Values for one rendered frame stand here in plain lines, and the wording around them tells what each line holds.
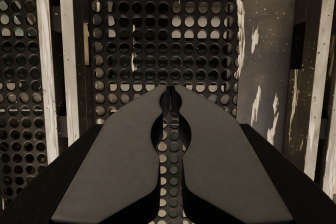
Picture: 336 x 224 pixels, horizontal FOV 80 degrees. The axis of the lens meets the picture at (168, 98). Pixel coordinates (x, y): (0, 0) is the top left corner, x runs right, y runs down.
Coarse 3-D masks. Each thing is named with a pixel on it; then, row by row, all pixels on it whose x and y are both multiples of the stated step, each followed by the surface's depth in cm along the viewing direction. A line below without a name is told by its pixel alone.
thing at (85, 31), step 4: (84, 24) 38; (84, 28) 38; (84, 32) 38; (84, 36) 38; (84, 40) 38; (84, 44) 38; (84, 48) 38; (84, 52) 38; (84, 56) 38; (88, 56) 40; (88, 60) 40; (88, 64) 40
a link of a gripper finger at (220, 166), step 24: (192, 96) 10; (192, 120) 8; (216, 120) 8; (192, 144) 7; (216, 144) 7; (240, 144) 7; (192, 168) 6; (216, 168) 6; (240, 168) 6; (192, 192) 6; (216, 192) 6; (240, 192) 6; (264, 192) 6; (192, 216) 6; (216, 216) 6; (240, 216) 5; (264, 216) 5; (288, 216) 5
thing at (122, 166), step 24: (144, 96) 10; (168, 96) 11; (120, 120) 9; (144, 120) 9; (96, 144) 7; (120, 144) 7; (144, 144) 7; (96, 168) 6; (120, 168) 6; (144, 168) 6; (72, 192) 6; (96, 192) 6; (120, 192) 6; (144, 192) 6; (72, 216) 5; (96, 216) 5; (120, 216) 6; (144, 216) 6
